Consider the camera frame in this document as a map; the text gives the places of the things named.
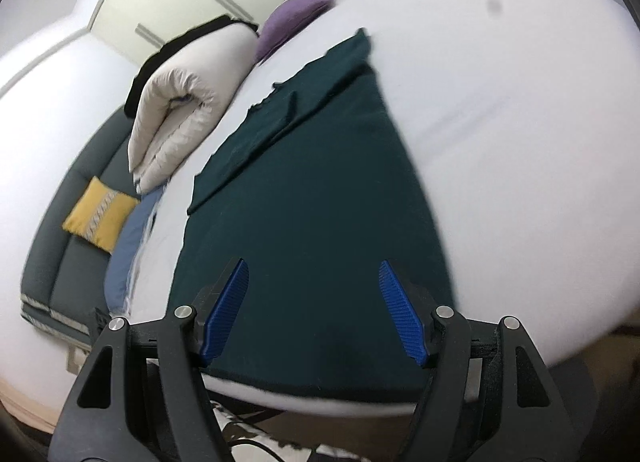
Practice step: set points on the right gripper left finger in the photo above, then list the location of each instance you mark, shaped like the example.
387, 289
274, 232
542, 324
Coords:
140, 395

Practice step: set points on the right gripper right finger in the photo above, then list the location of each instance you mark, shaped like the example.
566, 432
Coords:
490, 397

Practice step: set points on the dark green sweater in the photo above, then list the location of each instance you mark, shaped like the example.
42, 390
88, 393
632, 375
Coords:
315, 191

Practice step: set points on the blue pillow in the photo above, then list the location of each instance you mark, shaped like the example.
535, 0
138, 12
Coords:
121, 269

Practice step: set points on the yellow cushion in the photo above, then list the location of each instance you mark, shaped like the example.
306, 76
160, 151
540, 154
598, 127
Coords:
99, 215

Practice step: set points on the beige folded duvet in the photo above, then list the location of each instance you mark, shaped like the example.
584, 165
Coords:
184, 100

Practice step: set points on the white bed sheet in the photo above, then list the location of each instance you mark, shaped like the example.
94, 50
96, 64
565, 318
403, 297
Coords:
521, 120

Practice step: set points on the purple cushion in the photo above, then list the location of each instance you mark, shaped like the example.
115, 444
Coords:
286, 21

